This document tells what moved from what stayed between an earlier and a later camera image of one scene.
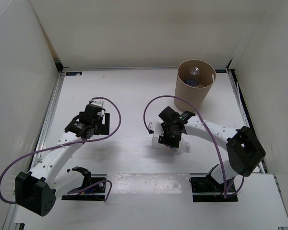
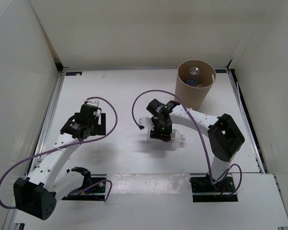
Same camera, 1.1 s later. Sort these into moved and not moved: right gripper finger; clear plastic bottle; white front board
Moved: right gripper finger
Not moved: white front board; clear plastic bottle
